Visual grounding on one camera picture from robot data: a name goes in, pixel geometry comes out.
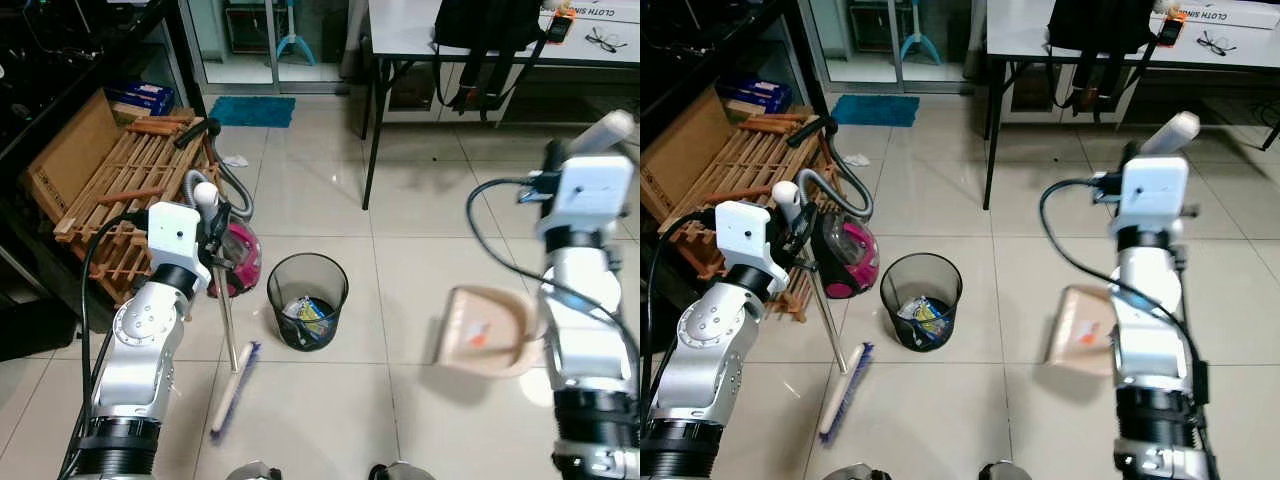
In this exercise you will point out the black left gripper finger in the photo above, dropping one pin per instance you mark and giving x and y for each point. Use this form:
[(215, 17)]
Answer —
[(816, 226), (224, 225)]

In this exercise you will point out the broom with purple bristles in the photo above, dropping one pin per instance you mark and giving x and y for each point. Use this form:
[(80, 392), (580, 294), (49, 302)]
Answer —
[(236, 395), (846, 395)]

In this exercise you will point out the beige plastic dustpan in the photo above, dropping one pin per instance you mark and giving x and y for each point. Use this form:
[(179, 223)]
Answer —
[(482, 330), (1080, 328)]

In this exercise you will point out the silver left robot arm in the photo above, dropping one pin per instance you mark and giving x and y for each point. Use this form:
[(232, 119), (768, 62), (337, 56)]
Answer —
[(705, 345), (140, 345)]

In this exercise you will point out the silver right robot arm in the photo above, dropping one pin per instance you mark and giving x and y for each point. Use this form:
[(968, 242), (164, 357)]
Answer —
[(1150, 340), (585, 340)]

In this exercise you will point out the blue floor mat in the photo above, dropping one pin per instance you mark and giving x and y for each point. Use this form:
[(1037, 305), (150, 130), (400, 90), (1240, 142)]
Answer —
[(875, 110), (252, 111)]

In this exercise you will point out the crumpled white paper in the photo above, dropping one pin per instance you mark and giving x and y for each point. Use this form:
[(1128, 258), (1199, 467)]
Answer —
[(856, 159), (235, 160)]

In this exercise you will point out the wooden slatted rack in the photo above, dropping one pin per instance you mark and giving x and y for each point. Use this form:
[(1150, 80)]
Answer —
[(125, 175), (740, 165)]

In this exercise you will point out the black mesh waste bin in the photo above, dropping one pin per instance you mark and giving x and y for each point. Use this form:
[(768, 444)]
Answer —
[(945, 275), (330, 275)]

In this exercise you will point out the crumpled packet rubbish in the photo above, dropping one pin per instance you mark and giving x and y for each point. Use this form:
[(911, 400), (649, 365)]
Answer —
[(310, 318), (925, 318)]

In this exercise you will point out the black framed glasses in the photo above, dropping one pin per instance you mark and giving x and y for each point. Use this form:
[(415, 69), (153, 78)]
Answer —
[(1216, 43), (607, 41)]

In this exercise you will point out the brown cardboard box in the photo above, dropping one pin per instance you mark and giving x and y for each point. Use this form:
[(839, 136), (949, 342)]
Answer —
[(70, 150), (685, 145)]

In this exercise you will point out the orange handheld device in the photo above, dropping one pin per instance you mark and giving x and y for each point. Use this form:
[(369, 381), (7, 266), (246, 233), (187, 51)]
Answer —
[(559, 27), (1173, 28)]

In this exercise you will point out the black backpack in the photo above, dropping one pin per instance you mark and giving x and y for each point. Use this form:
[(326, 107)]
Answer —
[(1100, 25), (485, 25)]

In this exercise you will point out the blue printed box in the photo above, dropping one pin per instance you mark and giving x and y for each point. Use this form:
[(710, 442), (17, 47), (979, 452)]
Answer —
[(140, 97), (755, 93)]

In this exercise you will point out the white printed carton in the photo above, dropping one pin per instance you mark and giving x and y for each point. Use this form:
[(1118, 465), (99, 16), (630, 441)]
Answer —
[(1230, 12), (605, 10)]

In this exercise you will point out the white table with black legs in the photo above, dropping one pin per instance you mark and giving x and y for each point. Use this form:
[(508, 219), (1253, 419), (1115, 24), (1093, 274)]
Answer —
[(405, 35), (1020, 35)]

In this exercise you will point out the black shelf unit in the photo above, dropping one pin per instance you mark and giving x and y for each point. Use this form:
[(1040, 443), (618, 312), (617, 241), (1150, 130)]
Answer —
[(60, 50), (690, 40)]

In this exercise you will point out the light blue stand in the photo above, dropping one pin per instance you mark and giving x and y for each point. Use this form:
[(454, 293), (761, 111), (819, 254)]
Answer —
[(917, 45), (294, 45)]

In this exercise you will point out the grey left robot foot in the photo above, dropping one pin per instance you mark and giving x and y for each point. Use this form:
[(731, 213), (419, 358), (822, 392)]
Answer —
[(857, 472), (252, 471)]

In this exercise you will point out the grey robot foot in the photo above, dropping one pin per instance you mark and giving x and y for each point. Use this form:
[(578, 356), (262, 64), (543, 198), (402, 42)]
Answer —
[(252, 471), (1007, 471), (857, 472), (402, 471)]

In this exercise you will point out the grey right robot foot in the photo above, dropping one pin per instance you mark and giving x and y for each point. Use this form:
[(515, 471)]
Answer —
[(1007, 471), (402, 471)]

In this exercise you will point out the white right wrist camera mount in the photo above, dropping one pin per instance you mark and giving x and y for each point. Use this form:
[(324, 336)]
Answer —
[(592, 195), (1152, 195)]

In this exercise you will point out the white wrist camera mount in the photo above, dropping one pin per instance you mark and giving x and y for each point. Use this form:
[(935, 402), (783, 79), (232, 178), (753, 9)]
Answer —
[(745, 235), (592, 195), (1152, 195), (172, 232)]

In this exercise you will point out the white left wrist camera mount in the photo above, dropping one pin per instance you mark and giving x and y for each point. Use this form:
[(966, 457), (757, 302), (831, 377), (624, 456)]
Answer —
[(172, 232), (745, 235)]

